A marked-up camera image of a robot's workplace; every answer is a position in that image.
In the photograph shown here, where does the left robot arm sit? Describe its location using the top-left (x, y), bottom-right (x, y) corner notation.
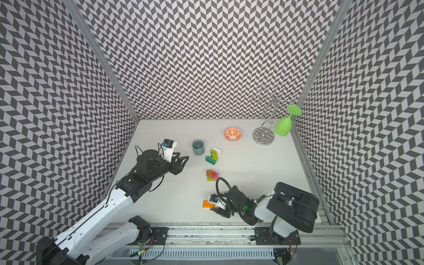
top-left (35, 148), bottom-right (189, 265)

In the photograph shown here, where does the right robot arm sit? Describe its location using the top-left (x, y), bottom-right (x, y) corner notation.
top-left (208, 178), bottom-right (320, 239)

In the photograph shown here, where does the green plastic wine glass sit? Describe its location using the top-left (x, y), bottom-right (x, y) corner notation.
top-left (274, 104), bottom-right (302, 136)

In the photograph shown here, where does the orange long lego brick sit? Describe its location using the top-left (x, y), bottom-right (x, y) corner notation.
top-left (202, 200), bottom-right (215, 209)

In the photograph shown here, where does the aluminium front rail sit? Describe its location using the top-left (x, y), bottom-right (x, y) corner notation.
top-left (99, 222), bottom-right (348, 249)

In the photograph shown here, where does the dark green long lego brick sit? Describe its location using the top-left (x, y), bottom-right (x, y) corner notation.
top-left (205, 156), bottom-right (217, 165)

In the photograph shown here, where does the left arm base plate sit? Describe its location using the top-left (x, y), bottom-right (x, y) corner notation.
top-left (129, 227), bottom-right (169, 246)

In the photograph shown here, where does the orange patterned small bowl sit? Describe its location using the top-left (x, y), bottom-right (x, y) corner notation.
top-left (224, 127), bottom-right (242, 142)

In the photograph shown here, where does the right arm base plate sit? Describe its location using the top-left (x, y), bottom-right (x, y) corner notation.
top-left (254, 227), bottom-right (301, 246)

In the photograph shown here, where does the teal ceramic cup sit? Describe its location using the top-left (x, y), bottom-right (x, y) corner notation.
top-left (192, 140), bottom-right (205, 156)

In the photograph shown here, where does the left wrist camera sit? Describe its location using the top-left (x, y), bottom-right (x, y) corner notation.
top-left (161, 139), bottom-right (177, 162)

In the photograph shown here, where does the lime square lego brick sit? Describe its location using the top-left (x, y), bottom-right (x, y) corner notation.
top-left (210, 149), bottom-right (218, 161)

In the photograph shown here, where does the chrome glass holder stand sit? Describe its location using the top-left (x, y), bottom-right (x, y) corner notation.
top-left (252, 86), bottom-right (293, 146)

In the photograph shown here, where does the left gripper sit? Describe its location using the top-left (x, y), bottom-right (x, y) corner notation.
top-left (148, 152), bottom-right (189, 183)

